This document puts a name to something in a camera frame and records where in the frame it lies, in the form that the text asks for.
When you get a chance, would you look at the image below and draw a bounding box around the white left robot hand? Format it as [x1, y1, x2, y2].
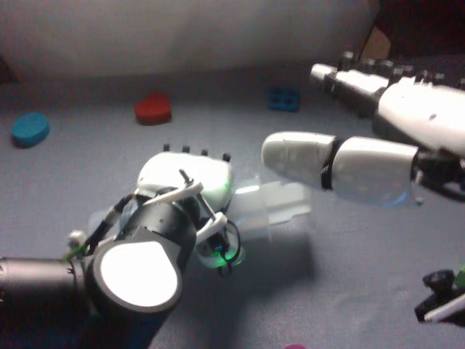
[137, 143, 243, 272]

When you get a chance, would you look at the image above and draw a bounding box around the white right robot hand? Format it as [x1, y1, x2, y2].
[260, 50, 465, 211]

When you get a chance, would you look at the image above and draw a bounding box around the large clear plastic syringe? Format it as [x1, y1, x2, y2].
[89, 176, 314, 252]

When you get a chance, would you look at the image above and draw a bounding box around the red heart block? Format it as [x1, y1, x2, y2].
[134, 92, 172, 126]

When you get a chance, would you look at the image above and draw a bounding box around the grey table cloth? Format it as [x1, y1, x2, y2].
[0, 57, 465, 349]

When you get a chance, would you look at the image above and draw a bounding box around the blue square four-hole block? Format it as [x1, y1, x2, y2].
[267, 86, 302, 113]

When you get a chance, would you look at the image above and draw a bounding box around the brown cardboard board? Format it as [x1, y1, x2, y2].
[359, 25, 393, 61]

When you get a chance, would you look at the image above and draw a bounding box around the white backdrop sheet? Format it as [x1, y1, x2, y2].
[0, 0, 381, 83]

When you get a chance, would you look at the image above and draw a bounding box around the light blue round disc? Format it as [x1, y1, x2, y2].
[10, 112, 51, 148]

